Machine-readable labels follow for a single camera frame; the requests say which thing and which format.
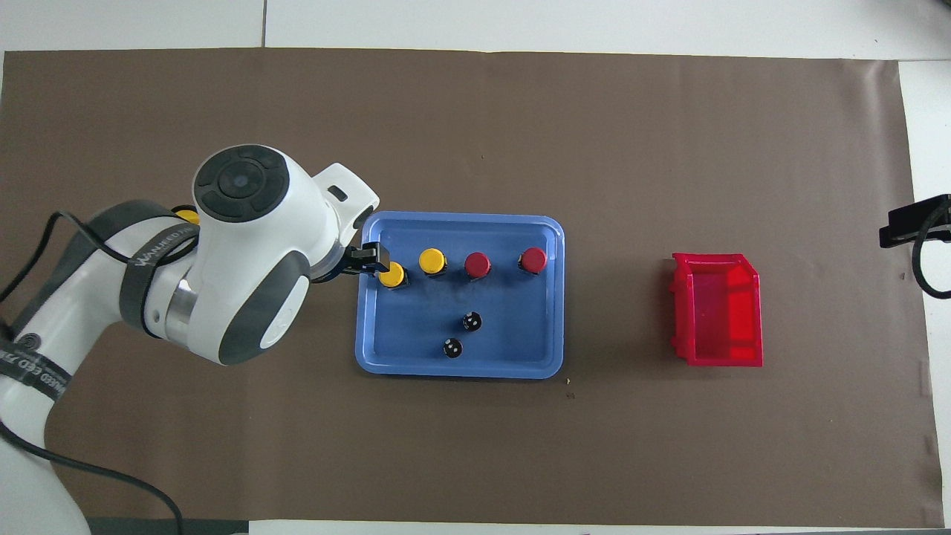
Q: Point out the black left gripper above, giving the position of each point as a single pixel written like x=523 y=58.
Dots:
x=345 y=266

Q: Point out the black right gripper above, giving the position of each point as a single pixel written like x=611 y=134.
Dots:
x=921 y=223

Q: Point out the yellow push button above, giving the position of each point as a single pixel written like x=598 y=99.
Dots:
x=432 y=260
x=393 y=276

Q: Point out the red push button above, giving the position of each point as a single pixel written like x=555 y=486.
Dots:
x=533 y=258
x=477 y=264

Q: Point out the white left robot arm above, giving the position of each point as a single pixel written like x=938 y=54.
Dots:
x=245 y=260

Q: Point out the blue plastic tray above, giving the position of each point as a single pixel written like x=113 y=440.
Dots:
x=520 y=342

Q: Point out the black cylindrical capacitor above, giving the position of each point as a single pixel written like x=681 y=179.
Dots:
x=472 y=322
x=452 y=347

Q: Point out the brown paper mat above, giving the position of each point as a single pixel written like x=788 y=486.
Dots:
x=520 y=134

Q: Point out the yellow plastic bin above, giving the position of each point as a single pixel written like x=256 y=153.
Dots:
x=187 y=217

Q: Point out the red plastic bin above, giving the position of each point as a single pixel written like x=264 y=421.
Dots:
x=724 y=312

